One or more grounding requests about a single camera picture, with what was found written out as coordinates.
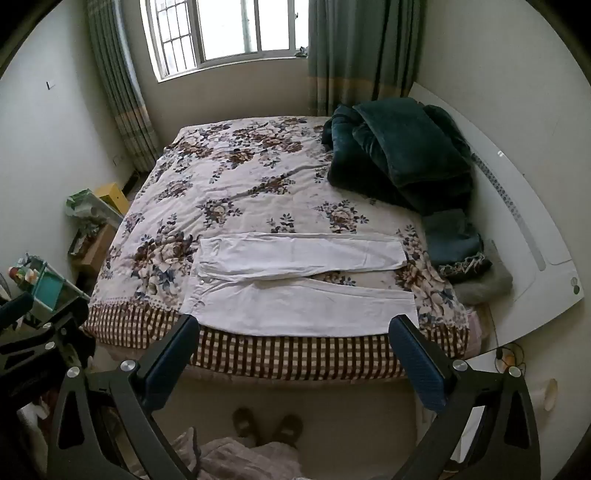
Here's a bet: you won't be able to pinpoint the bed with floral sheet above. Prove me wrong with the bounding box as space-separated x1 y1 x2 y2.
82 115 483 381

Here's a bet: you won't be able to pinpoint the white headboard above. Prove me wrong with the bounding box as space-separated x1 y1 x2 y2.
409 80 585 352

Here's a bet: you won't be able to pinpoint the teal storage box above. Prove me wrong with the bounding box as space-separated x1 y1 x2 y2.
32 271 71 315

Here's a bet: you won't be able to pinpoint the blue folded cloth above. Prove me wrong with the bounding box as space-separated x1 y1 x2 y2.
422 208 484 269

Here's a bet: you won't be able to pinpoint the small desk fan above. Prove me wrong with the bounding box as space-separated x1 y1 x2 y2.
495 343 528 376

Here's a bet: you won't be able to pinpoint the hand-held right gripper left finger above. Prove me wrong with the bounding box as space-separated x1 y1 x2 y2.
45 315 201 480

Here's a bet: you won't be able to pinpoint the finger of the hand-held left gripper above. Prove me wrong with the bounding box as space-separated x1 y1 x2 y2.
0 314 96 370
0 292 37 329

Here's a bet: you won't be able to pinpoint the cardboard box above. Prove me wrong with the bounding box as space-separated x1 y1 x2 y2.
68 223 119 278

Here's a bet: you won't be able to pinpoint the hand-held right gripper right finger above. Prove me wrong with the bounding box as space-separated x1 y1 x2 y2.
389 315 542 480

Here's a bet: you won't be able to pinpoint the person's brown slipper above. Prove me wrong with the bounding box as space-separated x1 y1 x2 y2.
232 406 258 447
271 413 304 447

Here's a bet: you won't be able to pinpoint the green plastic bag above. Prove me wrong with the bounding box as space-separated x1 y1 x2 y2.
66 188 122 228

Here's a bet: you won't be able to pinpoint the grey pillow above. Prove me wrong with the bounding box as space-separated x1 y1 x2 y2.
455 263 514 306

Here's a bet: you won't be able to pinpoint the green striped curtain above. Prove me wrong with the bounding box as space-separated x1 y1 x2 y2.
306 0 426 119
85 0 162 175

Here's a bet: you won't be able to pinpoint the yellow box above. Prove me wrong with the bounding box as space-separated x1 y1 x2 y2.
95 182 131 216

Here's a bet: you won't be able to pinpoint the white plastic cup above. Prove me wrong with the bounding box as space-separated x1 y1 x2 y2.
530 377 560 415

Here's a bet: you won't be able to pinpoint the dark green blanket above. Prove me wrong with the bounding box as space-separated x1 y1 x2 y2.
325 97 476 216

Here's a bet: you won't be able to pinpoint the dark fringed patterned cloth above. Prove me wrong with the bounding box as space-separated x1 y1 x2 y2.
436 251 493 283

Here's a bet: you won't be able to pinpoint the white pants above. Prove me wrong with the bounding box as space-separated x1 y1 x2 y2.
179 232 420 337

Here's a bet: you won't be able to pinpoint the window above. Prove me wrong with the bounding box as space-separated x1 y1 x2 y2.
141 0 311 84

